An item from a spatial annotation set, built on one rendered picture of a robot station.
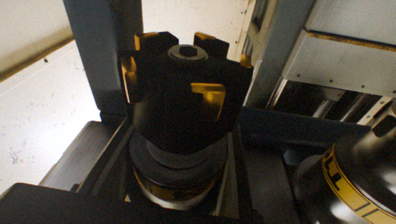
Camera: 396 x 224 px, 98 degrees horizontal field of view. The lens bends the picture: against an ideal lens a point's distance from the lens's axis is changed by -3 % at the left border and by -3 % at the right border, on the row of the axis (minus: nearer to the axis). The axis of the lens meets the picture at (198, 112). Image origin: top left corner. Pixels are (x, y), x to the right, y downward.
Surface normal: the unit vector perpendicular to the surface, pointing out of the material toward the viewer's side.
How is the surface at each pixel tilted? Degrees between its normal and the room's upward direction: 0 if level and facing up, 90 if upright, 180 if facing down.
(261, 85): 90
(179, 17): 90
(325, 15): 90
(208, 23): 90
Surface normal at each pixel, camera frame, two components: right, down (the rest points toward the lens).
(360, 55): -0.13, 0.65
